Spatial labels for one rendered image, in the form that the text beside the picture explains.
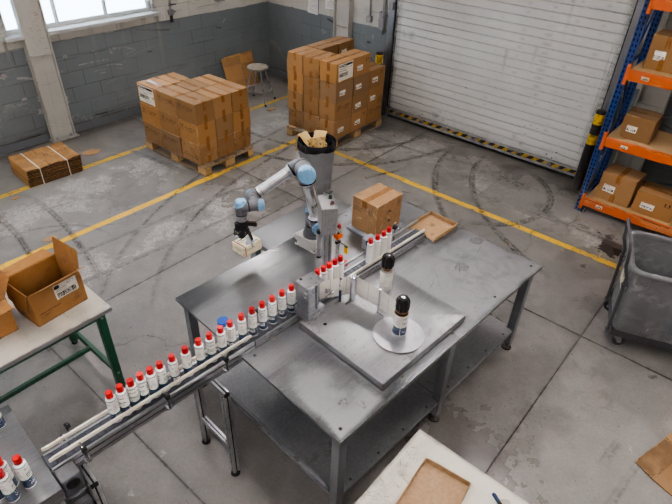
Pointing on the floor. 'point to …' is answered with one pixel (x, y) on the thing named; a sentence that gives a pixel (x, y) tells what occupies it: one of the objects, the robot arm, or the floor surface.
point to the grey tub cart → (642, 291)
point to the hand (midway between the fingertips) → (246, 242)
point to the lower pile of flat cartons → (45, 164)
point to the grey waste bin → (323, 165)
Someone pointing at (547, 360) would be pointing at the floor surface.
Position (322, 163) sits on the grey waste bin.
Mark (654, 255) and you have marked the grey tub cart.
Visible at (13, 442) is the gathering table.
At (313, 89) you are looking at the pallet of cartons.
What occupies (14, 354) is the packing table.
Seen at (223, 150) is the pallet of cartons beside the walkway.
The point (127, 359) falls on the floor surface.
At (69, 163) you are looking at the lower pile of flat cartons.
